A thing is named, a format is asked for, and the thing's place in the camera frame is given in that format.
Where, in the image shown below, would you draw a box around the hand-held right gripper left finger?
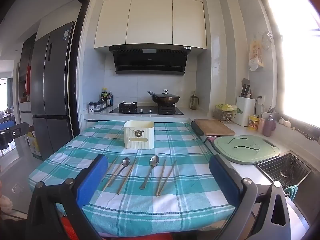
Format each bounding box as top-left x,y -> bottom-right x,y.
26,154 -> 108,240

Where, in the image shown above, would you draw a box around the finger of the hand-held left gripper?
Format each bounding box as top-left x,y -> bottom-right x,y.
10,122 -> 28,138

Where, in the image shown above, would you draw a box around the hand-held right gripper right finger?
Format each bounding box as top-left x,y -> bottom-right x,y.
209,154 -> 297,240

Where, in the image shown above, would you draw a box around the cream ribbed utensil holder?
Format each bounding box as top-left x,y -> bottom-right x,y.
123,120 -> 155,150

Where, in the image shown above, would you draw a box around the steel spoon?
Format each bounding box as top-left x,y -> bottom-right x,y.
109,157 -> 131,183
139,155 -> 160,190

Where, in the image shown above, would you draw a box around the person's left forearm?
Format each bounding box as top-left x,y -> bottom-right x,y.
0,180 -> 13,213

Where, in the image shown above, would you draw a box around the cardboard box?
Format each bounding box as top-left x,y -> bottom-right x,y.
26,129 -> 41,158

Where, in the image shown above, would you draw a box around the green plastic cutting board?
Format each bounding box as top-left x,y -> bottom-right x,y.
213,135 -> 281,166

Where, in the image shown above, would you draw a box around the grey refrigerator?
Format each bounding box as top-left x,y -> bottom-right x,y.
30,21 -> 76,161

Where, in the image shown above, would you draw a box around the red hanging decoration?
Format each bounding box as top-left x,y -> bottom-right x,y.
24,64 -> 32,96

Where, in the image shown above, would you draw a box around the red object under table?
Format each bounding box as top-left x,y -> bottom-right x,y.
59,215 -> 84,240

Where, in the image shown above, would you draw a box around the wooden cutting board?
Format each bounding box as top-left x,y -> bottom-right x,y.
194,119 -> 236,136

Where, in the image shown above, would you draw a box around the teal plaid tablecloth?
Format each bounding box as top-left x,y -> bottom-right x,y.
28,120 -> 237,238

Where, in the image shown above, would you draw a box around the steel sink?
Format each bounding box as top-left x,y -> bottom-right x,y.
257,151 -> 314,189

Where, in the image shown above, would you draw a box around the yellow printed cup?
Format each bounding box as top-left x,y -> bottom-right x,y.
248,115 -> 260,131

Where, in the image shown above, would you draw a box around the teal dish cloth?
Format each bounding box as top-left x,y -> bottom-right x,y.
283,184 -> 298,201

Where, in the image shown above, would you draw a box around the white knife block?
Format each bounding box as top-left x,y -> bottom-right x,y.
236,96 -> 256,127

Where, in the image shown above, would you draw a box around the condiment bottles and jars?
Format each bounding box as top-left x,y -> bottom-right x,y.
94,101 -> 108,112

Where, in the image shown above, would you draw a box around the garlic bulbs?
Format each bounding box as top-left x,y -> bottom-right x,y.
278,116 -> 292,128

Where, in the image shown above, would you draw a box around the brown oil bottle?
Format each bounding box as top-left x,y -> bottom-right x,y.
189,94 -> 199,110

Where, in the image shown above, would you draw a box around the black gas cooktop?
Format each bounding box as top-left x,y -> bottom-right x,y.
109,101 -> 184,116

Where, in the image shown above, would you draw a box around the kitchen knives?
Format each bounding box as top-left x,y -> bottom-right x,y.
241,78 -> 252,98

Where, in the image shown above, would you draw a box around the dark wok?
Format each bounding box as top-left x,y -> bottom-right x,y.
147,91 -> 181,106

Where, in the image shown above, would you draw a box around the glass wok lid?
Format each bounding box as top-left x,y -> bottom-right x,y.
156,89 -> 177,98

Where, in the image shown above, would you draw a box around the hanging printed bag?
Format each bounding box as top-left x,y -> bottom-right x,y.
248,38 -> 265,72

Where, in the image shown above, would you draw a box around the black range hood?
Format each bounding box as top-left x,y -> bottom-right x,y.
109,44 -> 192,76

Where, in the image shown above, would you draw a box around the window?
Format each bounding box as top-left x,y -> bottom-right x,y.
266,0 -> 320,132

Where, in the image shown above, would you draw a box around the wire basket with bags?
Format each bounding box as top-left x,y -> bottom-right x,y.
214,103 -> 243,125

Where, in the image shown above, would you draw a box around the hanging wire strainer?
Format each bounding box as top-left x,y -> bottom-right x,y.
261,31 -> 273,51

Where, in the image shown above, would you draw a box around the white wall cabinet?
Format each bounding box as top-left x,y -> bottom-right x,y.
94,0 -> 208,51

